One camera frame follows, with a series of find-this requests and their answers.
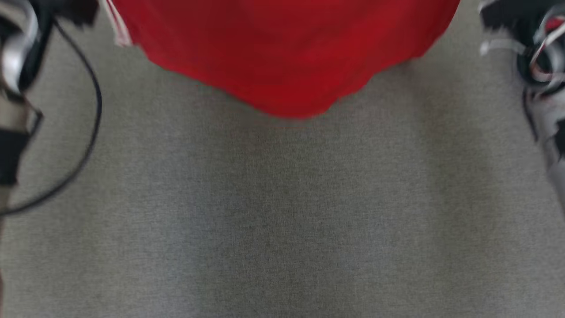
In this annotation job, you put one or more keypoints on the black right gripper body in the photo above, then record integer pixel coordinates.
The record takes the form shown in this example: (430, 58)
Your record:
(512, 13)

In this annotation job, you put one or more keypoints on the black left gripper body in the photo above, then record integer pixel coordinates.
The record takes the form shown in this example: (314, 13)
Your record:
(75, 11)

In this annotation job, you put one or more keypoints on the red and white jersey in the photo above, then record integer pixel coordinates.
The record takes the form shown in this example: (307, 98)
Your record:
(282, 53)

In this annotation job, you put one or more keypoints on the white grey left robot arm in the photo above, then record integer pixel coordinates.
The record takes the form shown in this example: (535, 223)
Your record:
(13, 57)

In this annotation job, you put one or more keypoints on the grey fabric sofa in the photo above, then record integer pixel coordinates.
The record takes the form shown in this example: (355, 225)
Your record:
(282, 221)

